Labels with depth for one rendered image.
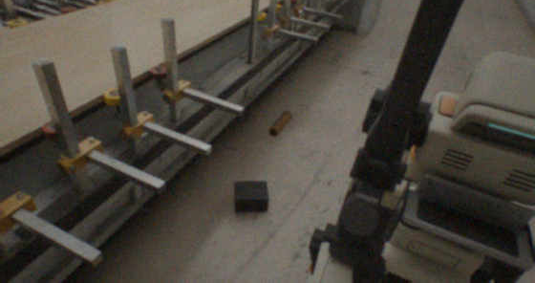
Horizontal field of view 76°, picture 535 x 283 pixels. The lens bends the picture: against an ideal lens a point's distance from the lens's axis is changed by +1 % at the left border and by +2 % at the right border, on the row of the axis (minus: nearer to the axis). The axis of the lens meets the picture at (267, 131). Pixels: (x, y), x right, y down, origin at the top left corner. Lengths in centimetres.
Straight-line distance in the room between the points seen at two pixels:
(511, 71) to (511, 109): 7
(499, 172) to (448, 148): 11
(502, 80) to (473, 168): 21
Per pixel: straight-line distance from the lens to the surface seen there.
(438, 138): 81
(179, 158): 220
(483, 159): 84
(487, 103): 73
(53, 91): 109
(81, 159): 123
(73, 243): 104
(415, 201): 87
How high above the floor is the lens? 160
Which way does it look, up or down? 36 degrees down
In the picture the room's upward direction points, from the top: 7 degrees clockwise
